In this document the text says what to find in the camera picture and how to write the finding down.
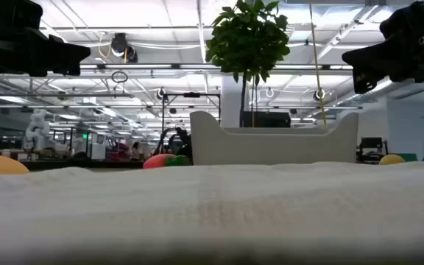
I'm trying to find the dark background robot arms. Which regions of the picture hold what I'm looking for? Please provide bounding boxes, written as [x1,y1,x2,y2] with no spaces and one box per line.
[153,126,193,160]

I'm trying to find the black rectangular screen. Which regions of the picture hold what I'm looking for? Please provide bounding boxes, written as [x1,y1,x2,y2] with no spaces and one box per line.
[242,110,292,129]

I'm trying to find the black ceiling-hung device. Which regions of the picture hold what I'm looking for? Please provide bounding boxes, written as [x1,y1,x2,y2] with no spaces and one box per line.
[109,32,139,64]

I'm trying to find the green potted plant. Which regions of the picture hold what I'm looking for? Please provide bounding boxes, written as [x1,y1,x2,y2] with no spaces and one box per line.
[204,0,292,129]

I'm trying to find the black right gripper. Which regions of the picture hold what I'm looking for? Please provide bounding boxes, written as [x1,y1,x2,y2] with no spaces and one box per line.
[341,0,424,95]

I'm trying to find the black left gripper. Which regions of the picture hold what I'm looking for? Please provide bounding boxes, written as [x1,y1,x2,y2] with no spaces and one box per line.
[0,0,92,78]

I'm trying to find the yellow toy lemon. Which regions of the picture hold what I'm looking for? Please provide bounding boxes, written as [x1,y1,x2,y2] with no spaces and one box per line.
[378,154,406,166]

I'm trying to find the grey plastic tupperware container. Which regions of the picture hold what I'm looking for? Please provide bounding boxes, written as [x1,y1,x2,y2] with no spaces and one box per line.
[189,110,360,166]

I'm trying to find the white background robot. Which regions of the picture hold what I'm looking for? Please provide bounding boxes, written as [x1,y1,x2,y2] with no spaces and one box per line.
[23,107,54,151]

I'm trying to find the white checked dish towel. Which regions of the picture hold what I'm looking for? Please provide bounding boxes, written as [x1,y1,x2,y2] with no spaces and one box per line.
[0,160,424,265]

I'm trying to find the yellow hanging cable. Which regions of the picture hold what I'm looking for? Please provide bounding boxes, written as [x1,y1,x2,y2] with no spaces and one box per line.
[308,0,328,128]

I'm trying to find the black background camera stand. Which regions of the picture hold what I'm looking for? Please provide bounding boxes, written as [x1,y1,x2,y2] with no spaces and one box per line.
[160,91,222,148]

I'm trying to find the green background box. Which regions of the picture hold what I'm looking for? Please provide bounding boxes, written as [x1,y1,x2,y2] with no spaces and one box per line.
[397,152,419,163]

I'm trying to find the black background monitor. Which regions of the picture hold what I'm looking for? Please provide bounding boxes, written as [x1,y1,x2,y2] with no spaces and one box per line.
[358,136,389,156]

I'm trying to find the orange toy carrot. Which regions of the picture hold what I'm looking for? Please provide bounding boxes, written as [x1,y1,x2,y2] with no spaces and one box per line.
[142,153,191,170]

